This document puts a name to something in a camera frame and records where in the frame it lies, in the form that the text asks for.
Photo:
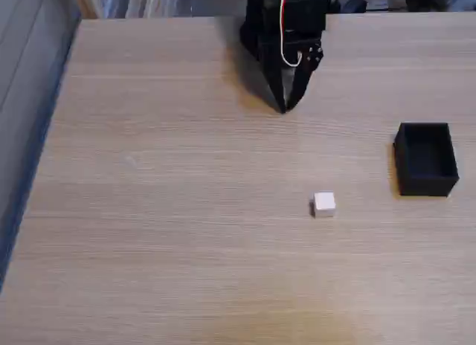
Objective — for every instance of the white cube block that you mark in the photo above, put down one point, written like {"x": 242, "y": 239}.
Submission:
{"x": 324, "y": 203}

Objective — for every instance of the black open box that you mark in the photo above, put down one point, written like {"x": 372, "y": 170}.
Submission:
{"x": 425, "y": 174}

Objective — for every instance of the dark blue object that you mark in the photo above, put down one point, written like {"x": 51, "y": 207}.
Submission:
{"x": 353, "y": 6}

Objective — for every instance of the white stacked panels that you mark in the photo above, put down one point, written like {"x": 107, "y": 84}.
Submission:
{"x": 156, "y": 3}

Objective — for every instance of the blue cloth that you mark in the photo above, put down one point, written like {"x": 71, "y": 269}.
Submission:
{"x": 463, "y": 1}

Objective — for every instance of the wooden beam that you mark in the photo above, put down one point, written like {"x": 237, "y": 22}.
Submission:
{"x": 85, "y": 3}

